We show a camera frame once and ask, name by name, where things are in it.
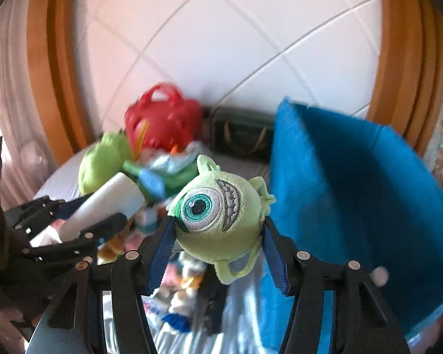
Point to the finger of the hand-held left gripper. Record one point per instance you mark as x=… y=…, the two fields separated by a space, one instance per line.
x=40 y=214
x=77 y=245

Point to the dark green gift bag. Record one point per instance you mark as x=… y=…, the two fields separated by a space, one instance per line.
x=243 y=132

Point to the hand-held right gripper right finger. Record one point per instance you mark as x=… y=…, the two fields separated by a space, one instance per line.
x=277 y=265

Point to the green one-eyed plush toy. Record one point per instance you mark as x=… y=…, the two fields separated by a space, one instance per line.
x=214 y=214

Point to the blue fabric storage box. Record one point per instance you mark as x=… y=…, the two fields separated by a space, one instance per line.
x=347 y=199

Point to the plain white plastic bottle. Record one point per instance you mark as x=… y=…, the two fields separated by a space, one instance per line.
x=107 y=199

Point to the red handbag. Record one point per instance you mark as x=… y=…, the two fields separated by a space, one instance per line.
x=162 y=121

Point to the wooden door frame post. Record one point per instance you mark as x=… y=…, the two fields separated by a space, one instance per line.
x=402 y=62
x=48 y=62

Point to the white duck plush toy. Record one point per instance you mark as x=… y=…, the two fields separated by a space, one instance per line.
x=186 y=284

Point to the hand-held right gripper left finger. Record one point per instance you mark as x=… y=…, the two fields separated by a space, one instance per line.
x=158 y=261

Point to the pink curtain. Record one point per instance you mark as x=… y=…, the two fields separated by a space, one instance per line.
x=11 y=99

